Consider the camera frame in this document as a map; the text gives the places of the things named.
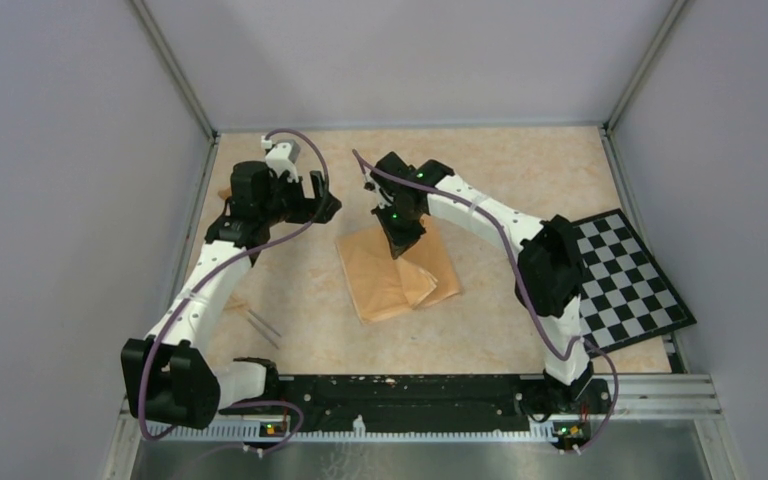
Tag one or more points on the black white checkerboard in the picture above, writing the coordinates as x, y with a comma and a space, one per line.
626, 297

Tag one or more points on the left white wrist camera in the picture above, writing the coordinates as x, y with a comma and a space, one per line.
281, 157

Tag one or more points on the aluminium front rail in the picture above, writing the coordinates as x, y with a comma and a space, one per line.
656, 397

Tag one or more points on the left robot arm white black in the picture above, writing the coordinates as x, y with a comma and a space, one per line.
167, 377

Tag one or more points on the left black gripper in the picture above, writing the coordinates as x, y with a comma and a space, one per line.
305, 205

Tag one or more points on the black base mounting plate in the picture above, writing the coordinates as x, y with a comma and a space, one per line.
422, 403

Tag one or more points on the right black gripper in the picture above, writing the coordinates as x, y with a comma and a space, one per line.
399, 242

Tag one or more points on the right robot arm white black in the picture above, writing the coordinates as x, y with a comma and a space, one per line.
543, 254

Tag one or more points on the orange cloth napkin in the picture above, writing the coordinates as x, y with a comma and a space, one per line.
382, 287

